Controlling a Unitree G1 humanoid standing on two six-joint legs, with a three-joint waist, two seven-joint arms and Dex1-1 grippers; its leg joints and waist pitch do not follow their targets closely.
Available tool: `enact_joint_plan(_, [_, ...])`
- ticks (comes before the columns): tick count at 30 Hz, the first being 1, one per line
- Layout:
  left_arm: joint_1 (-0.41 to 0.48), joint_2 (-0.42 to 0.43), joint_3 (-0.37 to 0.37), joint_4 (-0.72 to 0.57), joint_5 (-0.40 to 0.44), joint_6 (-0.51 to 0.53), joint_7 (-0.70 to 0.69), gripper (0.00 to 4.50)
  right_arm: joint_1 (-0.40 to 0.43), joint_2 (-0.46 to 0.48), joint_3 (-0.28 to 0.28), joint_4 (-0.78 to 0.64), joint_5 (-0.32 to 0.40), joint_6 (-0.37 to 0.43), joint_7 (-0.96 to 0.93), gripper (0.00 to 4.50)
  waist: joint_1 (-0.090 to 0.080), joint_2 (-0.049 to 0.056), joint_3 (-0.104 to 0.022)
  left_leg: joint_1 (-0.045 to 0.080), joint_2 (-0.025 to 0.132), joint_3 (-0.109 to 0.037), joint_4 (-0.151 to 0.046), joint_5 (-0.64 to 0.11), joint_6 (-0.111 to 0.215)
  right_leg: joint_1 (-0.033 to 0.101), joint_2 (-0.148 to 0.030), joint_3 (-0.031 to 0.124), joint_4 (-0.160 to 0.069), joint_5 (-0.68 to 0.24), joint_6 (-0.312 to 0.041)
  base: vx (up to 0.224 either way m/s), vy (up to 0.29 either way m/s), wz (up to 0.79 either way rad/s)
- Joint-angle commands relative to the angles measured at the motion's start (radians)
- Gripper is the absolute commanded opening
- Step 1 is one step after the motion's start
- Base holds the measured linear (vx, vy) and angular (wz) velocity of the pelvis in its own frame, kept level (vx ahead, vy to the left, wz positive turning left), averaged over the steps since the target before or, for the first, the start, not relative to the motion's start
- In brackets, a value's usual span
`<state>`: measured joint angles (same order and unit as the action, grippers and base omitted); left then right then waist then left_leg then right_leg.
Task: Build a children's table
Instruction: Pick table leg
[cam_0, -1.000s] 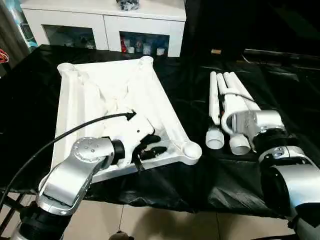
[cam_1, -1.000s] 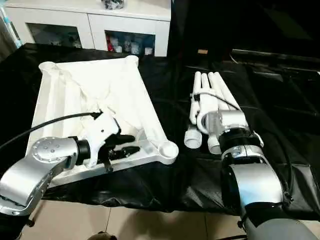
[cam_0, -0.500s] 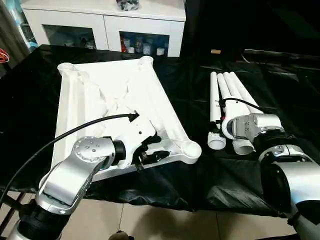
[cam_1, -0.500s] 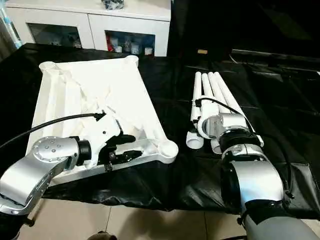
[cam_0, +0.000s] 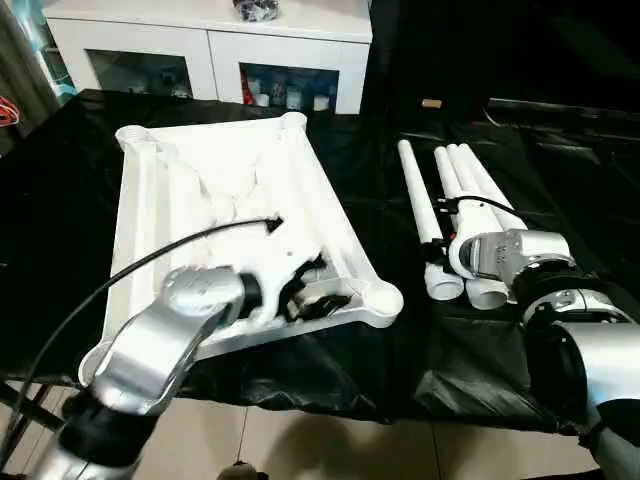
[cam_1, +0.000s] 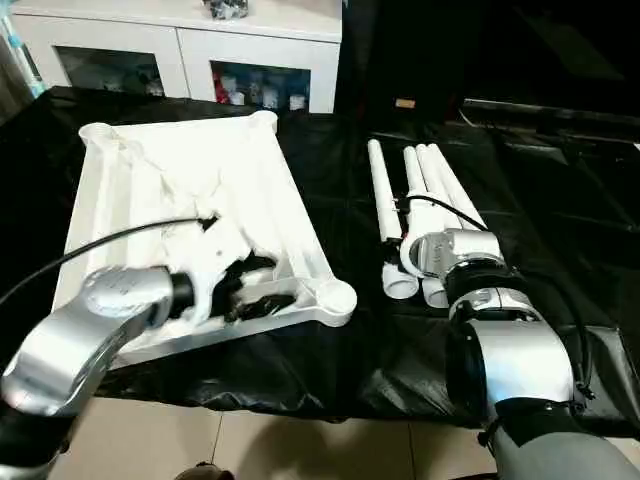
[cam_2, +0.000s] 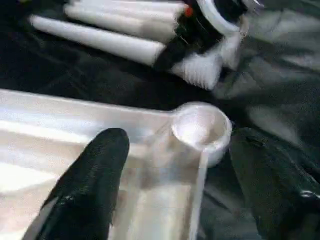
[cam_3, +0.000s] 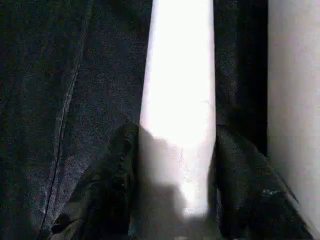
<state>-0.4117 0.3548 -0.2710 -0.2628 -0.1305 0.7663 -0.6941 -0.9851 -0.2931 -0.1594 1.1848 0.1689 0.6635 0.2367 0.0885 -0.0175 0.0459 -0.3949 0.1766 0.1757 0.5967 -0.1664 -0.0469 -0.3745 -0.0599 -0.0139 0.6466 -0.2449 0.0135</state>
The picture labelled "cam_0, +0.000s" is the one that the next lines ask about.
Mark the black horizontal bar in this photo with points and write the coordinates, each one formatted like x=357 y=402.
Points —
x=550 y=107

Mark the black folding table frame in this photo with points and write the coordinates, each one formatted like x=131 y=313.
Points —
x=30 y=400

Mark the grey curtain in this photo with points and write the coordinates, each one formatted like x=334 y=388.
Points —
x=22 y=65

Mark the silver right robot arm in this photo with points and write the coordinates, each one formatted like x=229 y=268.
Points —
x=540 y=245

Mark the red orange clothes hangers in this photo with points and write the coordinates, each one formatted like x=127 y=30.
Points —
x=9 y=107

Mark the black plastic mat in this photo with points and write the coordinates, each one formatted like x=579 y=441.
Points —
x=60 y=200

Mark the white plastic table top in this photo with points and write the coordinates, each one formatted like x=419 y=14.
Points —
x=165 y=190

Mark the white glass-door cabinet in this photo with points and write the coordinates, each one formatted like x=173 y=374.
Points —
x=210 y=50

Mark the dark patterned bundle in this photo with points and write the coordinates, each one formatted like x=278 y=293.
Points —
x=257 y=10

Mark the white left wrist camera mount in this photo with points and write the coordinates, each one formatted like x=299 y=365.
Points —
x=280 y=255

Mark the small white jar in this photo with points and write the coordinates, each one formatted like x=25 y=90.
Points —
x=263 y=100

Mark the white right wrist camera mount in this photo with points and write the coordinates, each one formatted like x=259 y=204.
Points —
x=470 y=220

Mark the red box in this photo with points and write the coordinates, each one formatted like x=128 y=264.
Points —
x=248 y=90

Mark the dark furniture with brass label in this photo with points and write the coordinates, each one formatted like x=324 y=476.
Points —
x=500 y=45

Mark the white plastic table leg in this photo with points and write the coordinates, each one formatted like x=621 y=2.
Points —
x=492 y=190
x=447 y=175
x=467 y=180
x=417 y=190

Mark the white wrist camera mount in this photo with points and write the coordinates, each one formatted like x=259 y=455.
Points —
x=280 y=255
x=470 y=220

